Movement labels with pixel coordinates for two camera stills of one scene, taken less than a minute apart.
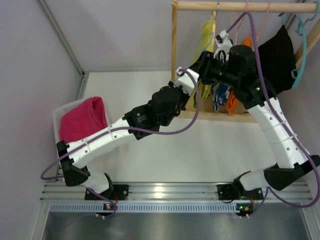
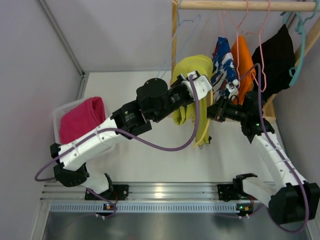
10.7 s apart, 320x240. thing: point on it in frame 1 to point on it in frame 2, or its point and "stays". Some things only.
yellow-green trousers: (204, 45) to (185, 114)
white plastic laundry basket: (57, 112) stays
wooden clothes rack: (176, 5) stays
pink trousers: (82, 118) stays
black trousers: (277, 60) stays
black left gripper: (186, 97) stays
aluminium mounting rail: (171, 191) stays
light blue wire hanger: (211, 41) to (178, 26)
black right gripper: (207, 67) to (220, 110)
